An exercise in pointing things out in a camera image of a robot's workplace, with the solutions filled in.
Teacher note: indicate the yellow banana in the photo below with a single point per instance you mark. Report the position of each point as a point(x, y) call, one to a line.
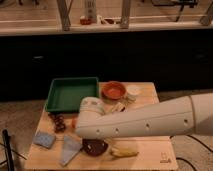
point(122, 152)

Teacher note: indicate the light blue towel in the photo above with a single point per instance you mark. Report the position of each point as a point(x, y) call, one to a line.
point(70, 149)

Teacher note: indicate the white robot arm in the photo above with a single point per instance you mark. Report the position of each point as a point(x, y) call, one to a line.
point(181, 116)

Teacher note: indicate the dark grape bunch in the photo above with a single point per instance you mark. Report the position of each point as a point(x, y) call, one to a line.
point(58, 120)

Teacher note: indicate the dark brown bowl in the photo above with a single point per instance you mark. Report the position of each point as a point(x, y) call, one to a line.
point(94, 147)

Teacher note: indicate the small cardboard box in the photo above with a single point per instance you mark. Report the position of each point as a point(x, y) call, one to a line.
point(119, 107)

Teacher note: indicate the white cup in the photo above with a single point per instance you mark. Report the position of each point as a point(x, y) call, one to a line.
point(133, 91)

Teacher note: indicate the red object on shelf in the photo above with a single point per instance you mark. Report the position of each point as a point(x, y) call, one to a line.
point(84, 21)

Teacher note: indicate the blue sponge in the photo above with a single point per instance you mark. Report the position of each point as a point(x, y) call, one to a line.
point(44, 139)

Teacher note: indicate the green plastic tray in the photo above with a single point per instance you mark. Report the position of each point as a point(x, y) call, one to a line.
point(66, 94)

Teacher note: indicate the black stand left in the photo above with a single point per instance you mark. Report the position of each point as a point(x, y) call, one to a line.
point(8, 151)

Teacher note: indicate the orange bowl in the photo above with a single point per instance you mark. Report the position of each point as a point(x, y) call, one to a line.
point(113, 90)

